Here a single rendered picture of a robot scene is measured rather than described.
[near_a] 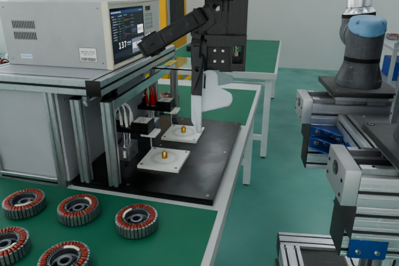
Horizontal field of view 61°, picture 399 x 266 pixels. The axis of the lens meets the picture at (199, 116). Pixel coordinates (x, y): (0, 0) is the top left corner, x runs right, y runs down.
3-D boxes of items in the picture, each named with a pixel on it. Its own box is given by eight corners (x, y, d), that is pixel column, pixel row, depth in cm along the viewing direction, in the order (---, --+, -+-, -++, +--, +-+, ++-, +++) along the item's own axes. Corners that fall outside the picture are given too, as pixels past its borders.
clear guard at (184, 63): (228, 72, 151) (229, 59, 149) (218, 86, 129) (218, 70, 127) (160, 68, 158) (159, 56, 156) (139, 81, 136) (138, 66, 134)
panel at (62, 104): (148, 113, 169) (144, 53, 159) (70, 181, 109) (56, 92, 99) (145, 113, 170) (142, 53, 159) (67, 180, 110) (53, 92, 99)
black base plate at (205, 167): (240, 126, 159) (240, 122, 158) (212, 206, 100) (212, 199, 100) (146, 118, 169) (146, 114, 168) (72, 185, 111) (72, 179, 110)
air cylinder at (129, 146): (138, 152, 129) (137, 139, 127) (130, 161, 122) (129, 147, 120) (126, 151, 130) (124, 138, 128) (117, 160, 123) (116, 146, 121)
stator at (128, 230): (165, 218, 95) (164, 207, 93) (144, 244, 85) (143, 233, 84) (130, 209, 99) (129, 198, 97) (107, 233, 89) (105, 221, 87)
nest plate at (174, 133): (204, 129, 150) (204, 127, 149) (196, 143, 136) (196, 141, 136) (172, 126, 153) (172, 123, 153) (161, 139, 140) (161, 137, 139)
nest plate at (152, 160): (190, 153, 128) (190, 151, 127) (178, 173, 114) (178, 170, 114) (152, 149, 131) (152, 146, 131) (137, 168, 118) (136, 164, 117)
